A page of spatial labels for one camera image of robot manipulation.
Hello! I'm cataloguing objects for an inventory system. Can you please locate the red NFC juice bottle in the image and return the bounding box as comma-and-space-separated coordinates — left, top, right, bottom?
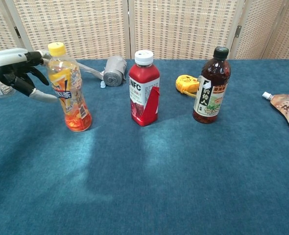
128, 49, 161, 127

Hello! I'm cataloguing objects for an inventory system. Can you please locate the yellow tape measure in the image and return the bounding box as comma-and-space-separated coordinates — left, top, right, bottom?
175, 74, 200, 98

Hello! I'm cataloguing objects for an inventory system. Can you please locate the grey duct tape roll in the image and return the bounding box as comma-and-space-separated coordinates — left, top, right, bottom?
75, 55, 128, 89

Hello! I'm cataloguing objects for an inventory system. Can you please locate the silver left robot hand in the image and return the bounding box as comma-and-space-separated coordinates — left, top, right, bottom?
0, 47, 59, 103

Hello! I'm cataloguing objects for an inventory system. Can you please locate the woven folding screen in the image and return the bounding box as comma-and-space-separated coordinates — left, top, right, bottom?
0, 0, 289, 61

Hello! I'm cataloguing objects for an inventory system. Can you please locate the dark tea bottle black cap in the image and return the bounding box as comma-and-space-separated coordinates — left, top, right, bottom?
193, 46, 232, 124

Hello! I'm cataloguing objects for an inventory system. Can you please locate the orange tea bottle yellow cap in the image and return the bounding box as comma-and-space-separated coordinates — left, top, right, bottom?
47, 42, 93, 132

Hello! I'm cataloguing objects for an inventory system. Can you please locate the small clear jar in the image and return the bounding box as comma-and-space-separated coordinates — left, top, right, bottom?
0, 82, 16, 98

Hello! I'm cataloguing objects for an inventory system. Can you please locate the blue table cloth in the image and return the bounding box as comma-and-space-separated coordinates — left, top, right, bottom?
0, 58, 289, 235

